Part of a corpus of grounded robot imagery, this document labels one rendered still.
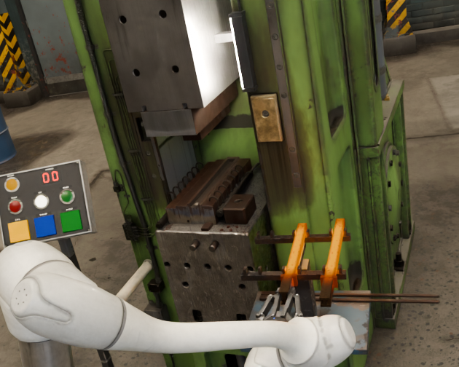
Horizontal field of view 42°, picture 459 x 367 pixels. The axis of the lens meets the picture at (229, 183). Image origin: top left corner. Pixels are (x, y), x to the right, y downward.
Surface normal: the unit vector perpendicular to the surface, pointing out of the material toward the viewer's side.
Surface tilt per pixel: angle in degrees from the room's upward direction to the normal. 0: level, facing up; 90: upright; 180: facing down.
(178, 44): 90
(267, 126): 90
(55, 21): 90
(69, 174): 60
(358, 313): 0
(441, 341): 0
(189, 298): 90
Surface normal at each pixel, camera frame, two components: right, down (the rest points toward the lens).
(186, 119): -0.36, 0.45
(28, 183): -0.04, -0.10
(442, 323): -0.18, -0.89
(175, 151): 0.92, 0.00
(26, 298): -0.56, -0.35
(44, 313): 0.27, 0.22
